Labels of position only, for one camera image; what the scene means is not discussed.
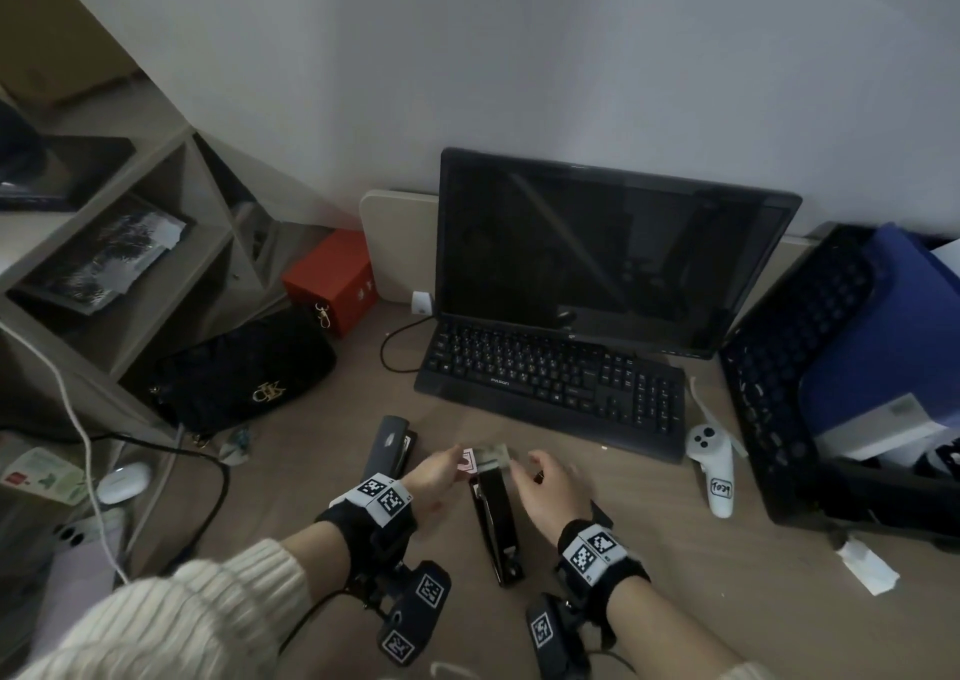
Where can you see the person's left hand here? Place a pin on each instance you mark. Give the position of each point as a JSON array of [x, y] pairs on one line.
[[435, 481]]

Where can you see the person's right hand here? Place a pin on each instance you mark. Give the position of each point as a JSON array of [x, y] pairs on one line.
[[555, 496]]

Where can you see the red white staples box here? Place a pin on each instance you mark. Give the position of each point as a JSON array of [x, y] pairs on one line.
[[467, 462]]

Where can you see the grey top stapler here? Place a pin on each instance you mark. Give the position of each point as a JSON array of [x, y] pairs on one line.
[[390, 439]]

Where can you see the small black stapler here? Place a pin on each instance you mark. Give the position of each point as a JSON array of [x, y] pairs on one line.
[[495, 522]]

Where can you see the person's left forearm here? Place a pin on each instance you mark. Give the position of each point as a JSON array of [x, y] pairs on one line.
[[210, 612]]

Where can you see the person's right forearm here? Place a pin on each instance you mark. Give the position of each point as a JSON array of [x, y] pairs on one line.
[[675, 634]]

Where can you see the black keyboard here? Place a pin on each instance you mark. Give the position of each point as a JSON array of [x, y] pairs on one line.
[[547, 379]]

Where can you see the white handheld controller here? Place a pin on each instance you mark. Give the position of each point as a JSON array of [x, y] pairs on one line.
[[716, 477]]

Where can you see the white plug adapter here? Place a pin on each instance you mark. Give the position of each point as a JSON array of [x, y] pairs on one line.
[[422, 304]]

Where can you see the grey bag charm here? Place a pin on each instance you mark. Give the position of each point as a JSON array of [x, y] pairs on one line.
[[236, 445]]

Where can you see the black handbag gold logo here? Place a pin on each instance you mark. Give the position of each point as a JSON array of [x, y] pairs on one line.
[[232, 372]]

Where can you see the black perforated file basket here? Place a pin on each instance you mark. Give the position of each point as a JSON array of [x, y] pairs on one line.
[[772, 379]]

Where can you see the black computer monitor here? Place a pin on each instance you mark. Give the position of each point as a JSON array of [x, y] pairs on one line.
[[607, 252]]

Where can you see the white computer mouse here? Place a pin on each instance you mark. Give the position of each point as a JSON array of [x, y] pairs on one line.
[[125, 483]]

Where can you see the crumpled white paper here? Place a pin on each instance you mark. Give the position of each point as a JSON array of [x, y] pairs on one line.
[[866, 567]]

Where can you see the white cardboard box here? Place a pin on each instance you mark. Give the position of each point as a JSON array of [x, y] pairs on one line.
[[877, 428]]

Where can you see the beige shelf unit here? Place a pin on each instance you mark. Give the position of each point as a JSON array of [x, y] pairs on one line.
[[165, 267]]

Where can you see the pale smartphone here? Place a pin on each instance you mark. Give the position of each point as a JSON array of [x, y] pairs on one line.
[[82, 533]]

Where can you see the blue folder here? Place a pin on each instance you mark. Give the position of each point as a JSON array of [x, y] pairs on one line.
[[885, 327]]

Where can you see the green white packet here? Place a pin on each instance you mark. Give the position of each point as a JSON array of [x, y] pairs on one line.
[[45, 477]]

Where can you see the black white picture booklet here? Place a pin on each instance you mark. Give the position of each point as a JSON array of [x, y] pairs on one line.
[[105, 256]]

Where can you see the white paper sheets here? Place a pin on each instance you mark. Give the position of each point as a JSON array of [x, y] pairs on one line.
[[946, 256]]

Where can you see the brown cardboard box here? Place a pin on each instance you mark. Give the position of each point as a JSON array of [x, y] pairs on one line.
[[52, 19]]

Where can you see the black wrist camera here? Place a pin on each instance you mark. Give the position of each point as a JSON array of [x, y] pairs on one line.
[[555, 642], [416, 612]]

